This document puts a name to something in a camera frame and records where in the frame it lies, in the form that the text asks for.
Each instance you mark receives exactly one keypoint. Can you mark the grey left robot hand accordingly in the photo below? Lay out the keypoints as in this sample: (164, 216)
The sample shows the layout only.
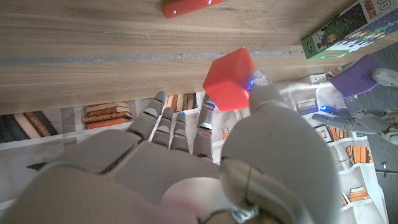
(367, 119)

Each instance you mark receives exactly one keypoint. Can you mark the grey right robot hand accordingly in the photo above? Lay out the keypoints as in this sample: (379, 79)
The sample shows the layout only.
(186, 186)

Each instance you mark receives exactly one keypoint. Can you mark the purple magnetic block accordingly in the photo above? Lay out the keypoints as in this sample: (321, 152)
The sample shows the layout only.
(356, 77)

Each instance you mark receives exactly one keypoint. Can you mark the red magnetic block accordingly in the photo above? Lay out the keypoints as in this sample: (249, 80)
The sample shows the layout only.
(228, 81)

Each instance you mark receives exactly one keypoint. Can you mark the white power strip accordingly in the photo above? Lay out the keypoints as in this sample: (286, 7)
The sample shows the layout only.
(317, 78)

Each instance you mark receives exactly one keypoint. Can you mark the Peanuts puzzle box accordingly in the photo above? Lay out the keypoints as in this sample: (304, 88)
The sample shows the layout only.
(348, 31)

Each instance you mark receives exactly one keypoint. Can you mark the printed bookshelf backdrop cloth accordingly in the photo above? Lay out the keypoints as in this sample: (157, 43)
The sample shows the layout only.
(62, 137)

